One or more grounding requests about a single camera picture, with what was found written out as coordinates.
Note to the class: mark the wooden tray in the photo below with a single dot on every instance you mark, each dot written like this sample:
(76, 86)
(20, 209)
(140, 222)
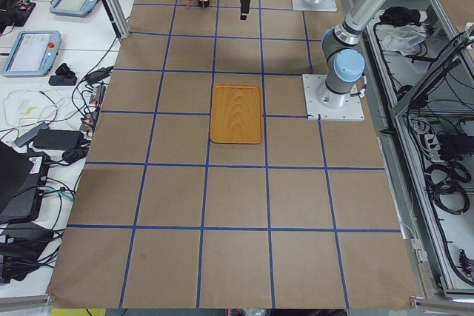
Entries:
(235, 116)

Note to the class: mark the teach pendant far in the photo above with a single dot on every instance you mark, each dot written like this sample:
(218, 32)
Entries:
(74, 8)

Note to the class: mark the teach pendant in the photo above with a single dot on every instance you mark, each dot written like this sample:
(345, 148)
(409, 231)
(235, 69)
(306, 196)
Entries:
(74, 8)
(33, 54)

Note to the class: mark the teach pendant near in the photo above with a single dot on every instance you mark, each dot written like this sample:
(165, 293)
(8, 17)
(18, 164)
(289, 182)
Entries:
(33, 54)

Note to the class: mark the black laptop power brick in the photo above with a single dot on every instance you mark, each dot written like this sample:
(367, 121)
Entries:
(57, 139)

